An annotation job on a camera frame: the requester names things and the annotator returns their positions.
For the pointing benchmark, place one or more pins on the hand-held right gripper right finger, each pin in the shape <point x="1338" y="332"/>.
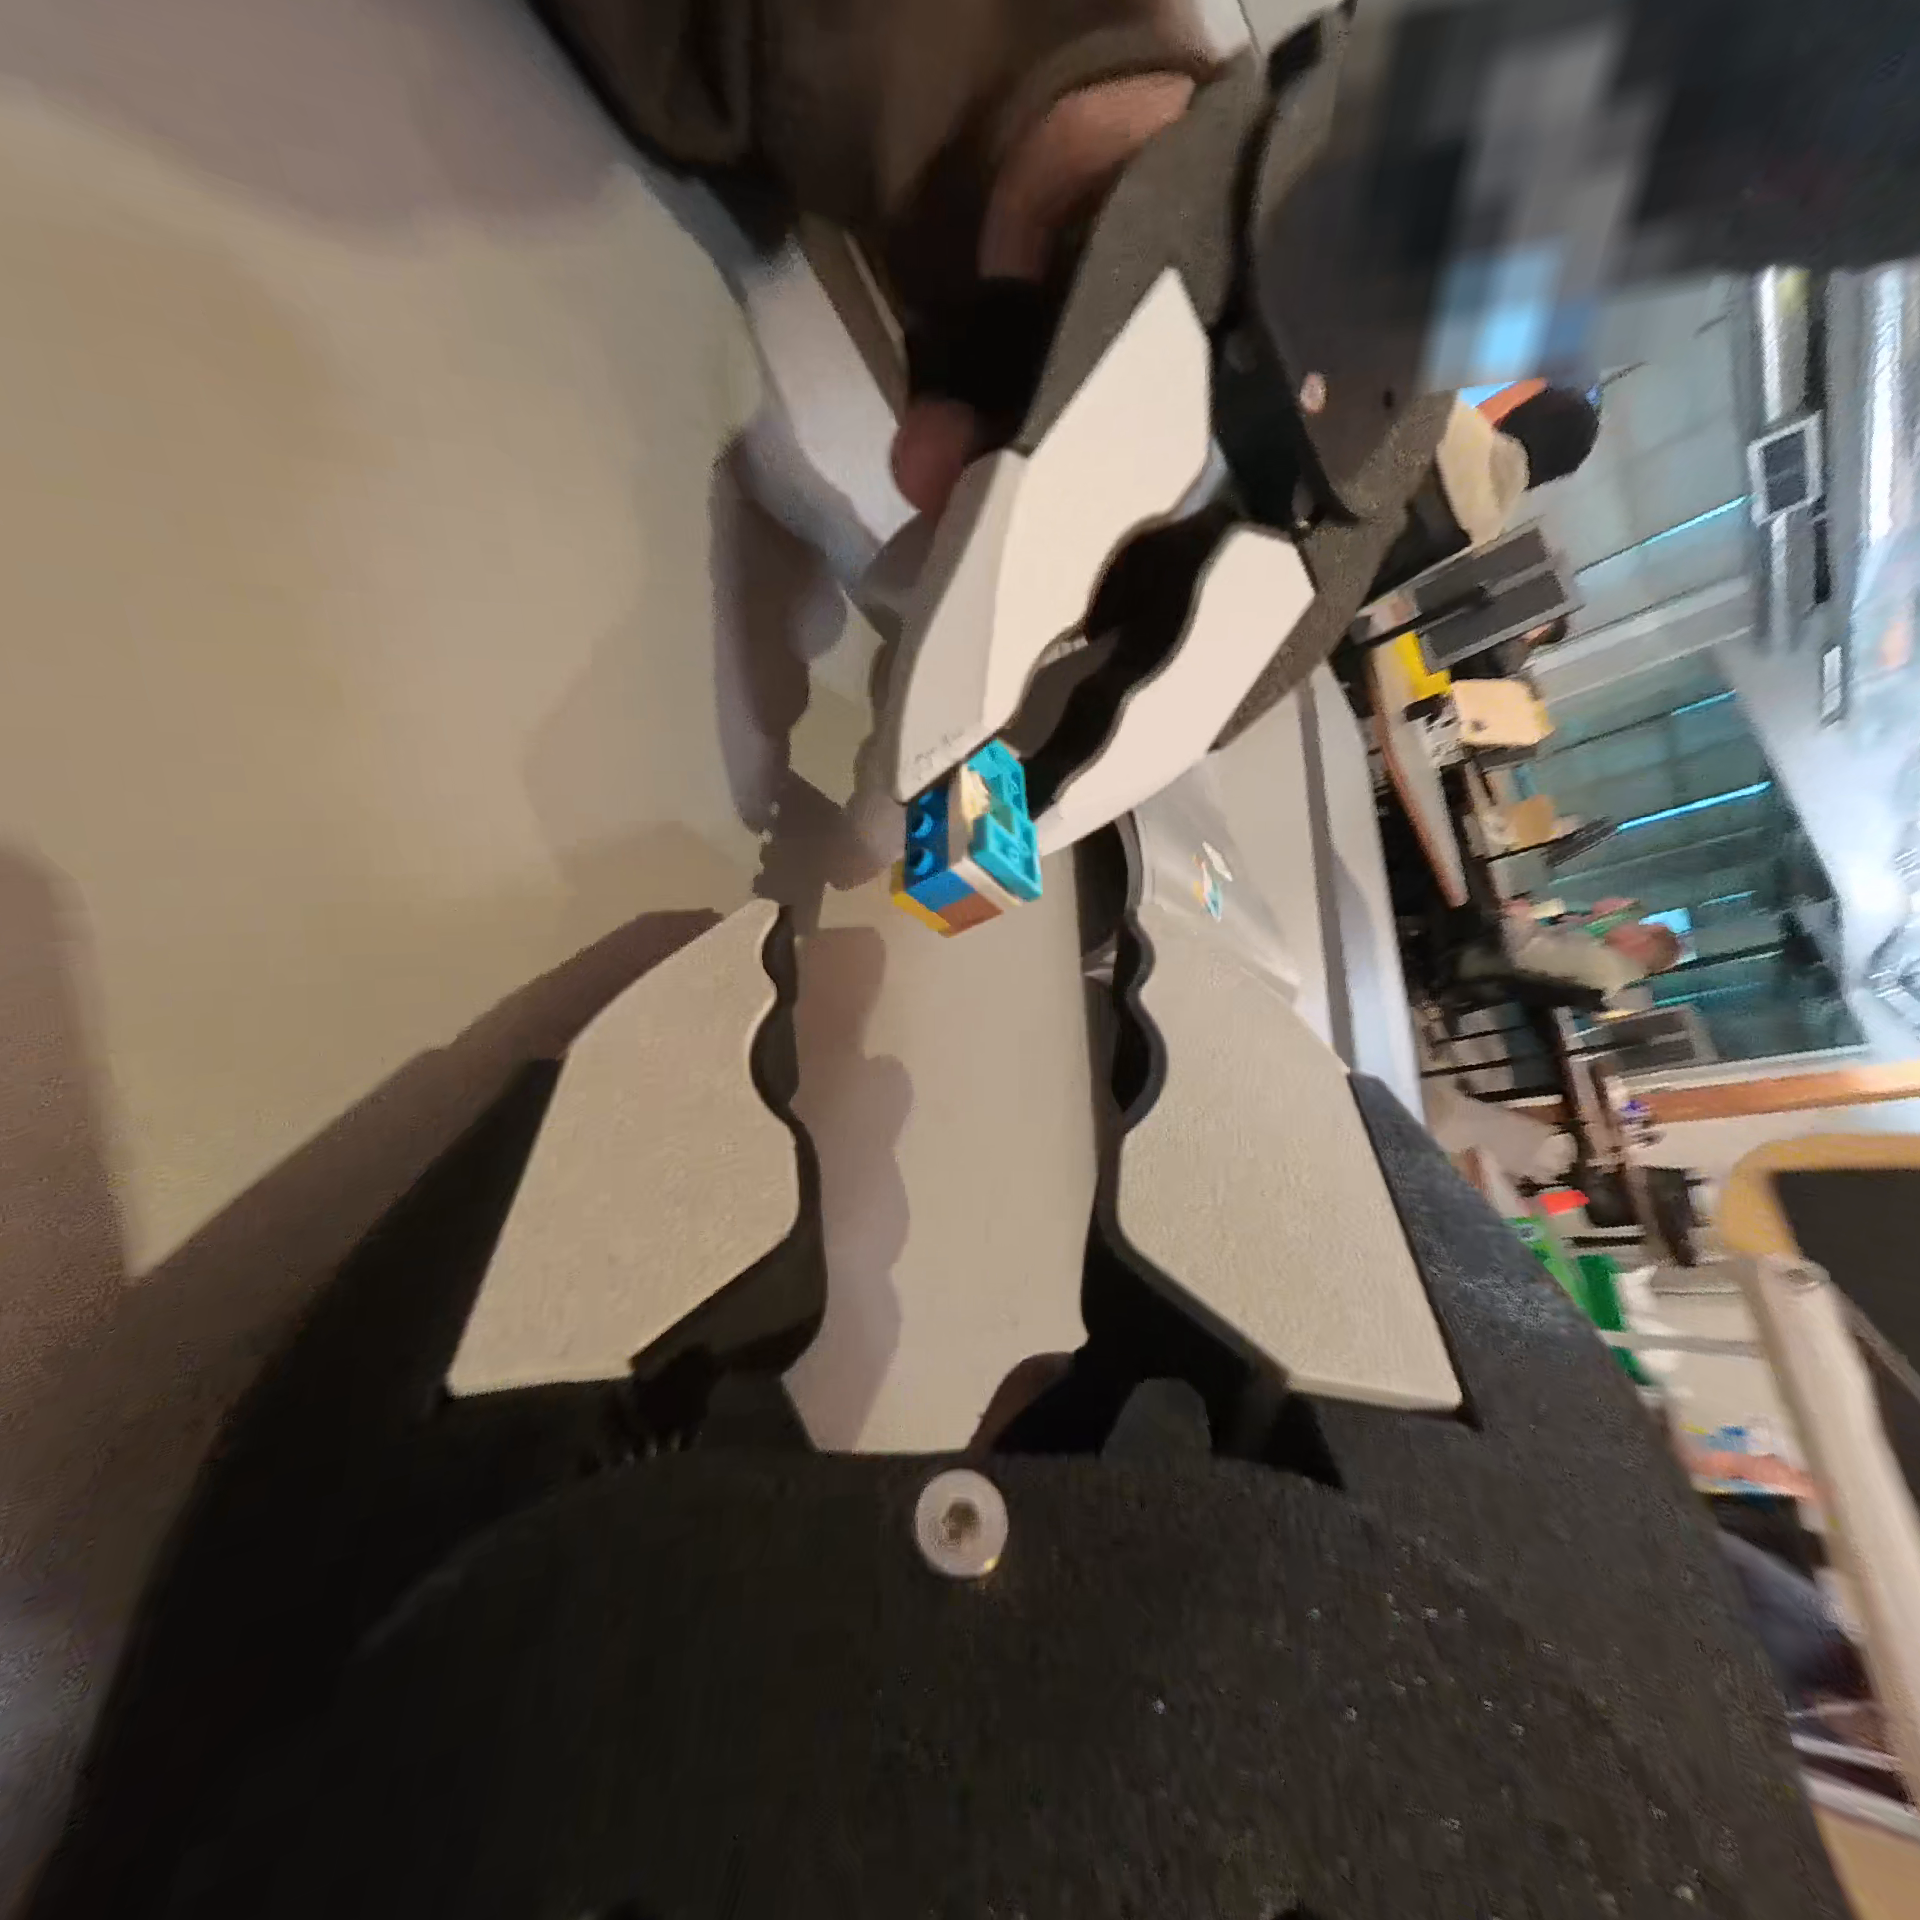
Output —
<point x="1289" y="1229"/>

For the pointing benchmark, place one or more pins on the person's left forearm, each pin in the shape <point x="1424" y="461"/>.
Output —
<point x="825" y="75"/>

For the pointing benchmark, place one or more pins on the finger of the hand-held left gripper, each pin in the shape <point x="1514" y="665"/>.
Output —
<point x="1215" y="645"/>
<point x="1037" y="570"/>

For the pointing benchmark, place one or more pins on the grey desk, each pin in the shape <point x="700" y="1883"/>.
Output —
<point x="301" y="523"/>

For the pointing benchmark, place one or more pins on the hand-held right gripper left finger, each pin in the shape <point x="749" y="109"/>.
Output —
<point x="629" y="1200"/>

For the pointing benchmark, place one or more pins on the person's left hand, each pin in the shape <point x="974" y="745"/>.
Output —
<point x="1080" y="148"/>

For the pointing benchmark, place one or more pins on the grey instruction booklet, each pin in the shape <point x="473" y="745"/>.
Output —
<point x="1244" y="840"/>

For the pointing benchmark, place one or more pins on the multicolour toy brick assembly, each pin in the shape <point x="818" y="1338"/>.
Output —
<point x="938" y="832"/>

